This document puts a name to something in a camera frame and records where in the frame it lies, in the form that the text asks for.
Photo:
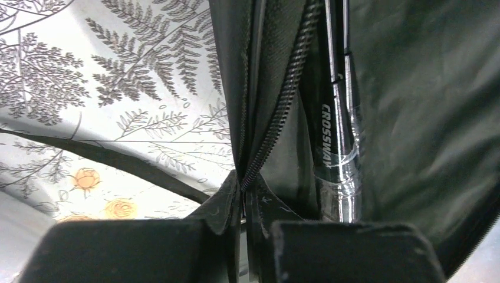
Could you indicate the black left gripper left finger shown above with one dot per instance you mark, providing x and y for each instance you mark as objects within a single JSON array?
[{"x": 202, "y": 247}]

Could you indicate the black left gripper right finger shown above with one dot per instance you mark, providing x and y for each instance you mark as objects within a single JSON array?
[{"x": 282, "y": 247}]

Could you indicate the black badminton racket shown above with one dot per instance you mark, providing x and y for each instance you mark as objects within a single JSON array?
[{"x": 336, "y": 129}]

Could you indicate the black Crossway racket bag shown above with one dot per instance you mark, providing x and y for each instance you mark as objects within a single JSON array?
[{"x": 426, "y": 96}]

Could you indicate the white shuttlecock tube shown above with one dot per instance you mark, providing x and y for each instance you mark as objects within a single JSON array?
[{"x": 22, "y": 227}]

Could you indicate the floral table mat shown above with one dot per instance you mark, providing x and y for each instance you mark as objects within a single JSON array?
[{"x": 102, "y": 100}]

